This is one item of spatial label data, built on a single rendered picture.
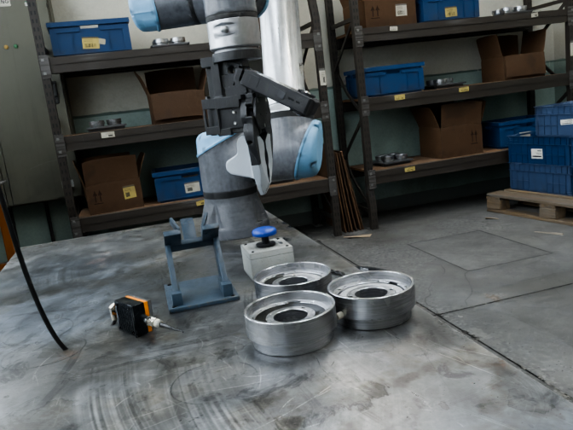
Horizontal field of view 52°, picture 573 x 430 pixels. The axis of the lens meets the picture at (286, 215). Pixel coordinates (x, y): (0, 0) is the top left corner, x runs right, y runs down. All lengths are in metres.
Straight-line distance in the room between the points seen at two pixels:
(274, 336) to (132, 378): 0.16
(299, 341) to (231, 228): 0.61
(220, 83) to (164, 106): 3.29
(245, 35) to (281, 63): 0.39
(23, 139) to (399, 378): 4.07
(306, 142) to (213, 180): 0.21
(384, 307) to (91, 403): 0.33
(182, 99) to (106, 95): 0.75
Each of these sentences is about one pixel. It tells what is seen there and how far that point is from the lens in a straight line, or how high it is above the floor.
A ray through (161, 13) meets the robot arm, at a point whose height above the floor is 1.23.
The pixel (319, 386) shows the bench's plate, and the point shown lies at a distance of 0.58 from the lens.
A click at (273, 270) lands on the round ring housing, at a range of 0.84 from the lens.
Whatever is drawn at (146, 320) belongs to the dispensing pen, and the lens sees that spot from 0.76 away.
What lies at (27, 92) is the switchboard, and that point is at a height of 1.32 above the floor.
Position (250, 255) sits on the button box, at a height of 0.84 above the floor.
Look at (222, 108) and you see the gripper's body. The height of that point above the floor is 1.07.
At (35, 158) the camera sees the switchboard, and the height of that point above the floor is 0.87.
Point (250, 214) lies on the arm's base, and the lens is 1.22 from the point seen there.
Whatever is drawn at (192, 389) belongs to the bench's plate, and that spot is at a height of 0.80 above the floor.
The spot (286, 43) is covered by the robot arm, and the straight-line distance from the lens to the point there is 1.26.
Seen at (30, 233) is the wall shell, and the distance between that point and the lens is 4.81.
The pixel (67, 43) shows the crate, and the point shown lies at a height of 1.58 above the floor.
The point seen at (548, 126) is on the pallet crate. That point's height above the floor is 0.65.
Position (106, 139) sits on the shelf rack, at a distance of 4.10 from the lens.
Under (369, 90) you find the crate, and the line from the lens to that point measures 4.57.
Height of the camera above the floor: 1.07
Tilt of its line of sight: 11 degrees down
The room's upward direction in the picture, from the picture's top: 7 degrees counter-clockwise
